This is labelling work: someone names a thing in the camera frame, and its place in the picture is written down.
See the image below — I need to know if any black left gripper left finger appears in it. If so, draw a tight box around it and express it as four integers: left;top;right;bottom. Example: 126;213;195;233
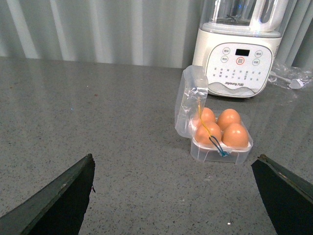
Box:
0;154;95;235

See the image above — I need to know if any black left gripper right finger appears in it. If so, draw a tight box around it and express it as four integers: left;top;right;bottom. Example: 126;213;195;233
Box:
251;154;313;235

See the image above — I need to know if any brown egg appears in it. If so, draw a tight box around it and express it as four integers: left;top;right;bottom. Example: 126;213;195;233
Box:
200;107;216;124
222;123;249;147
194;122;222;146
217;109;241;131

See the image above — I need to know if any clear plastic egg box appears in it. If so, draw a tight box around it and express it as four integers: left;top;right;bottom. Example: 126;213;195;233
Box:
175;65;253;165

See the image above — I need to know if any blue rubber band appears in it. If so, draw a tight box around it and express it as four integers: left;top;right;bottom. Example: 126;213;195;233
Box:
209;135;228;157

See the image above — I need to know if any yellow rubber band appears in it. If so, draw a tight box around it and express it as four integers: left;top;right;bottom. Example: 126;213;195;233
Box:
197;97;213;138

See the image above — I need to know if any clear plastic bag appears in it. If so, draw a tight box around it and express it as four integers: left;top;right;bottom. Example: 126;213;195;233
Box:
268;60;313;90

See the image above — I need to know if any white blender machine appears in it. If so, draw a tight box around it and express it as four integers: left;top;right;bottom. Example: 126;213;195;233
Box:
193;0;292;98

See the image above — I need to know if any white power cable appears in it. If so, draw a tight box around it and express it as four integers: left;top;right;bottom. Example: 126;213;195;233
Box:
268;73;306;90

